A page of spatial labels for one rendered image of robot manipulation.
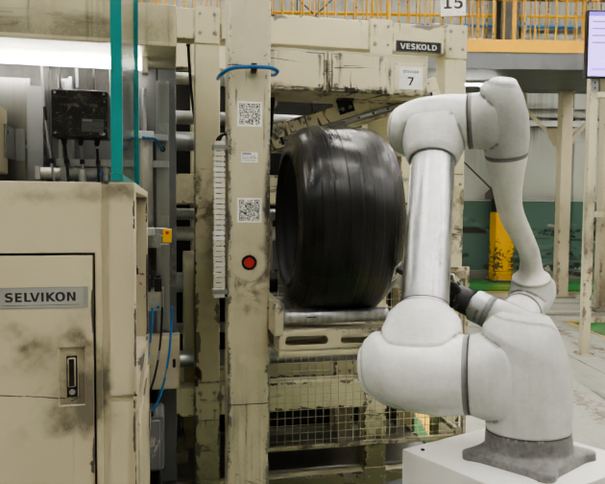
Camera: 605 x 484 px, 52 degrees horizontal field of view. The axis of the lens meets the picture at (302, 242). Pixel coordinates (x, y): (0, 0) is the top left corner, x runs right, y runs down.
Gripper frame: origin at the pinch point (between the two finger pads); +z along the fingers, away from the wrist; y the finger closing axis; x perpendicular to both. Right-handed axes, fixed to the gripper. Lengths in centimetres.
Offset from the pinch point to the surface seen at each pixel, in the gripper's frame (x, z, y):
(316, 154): -6.2, 33.5, -27.6
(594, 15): 431, 68, -11
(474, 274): 818, 203, 514
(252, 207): -16, 48, -7
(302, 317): -20.8, 20.9, 17.1
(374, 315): -4.3, 5.9, 17.0
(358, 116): 52, 55, -18
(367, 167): 0.8, 20.2, -26.2
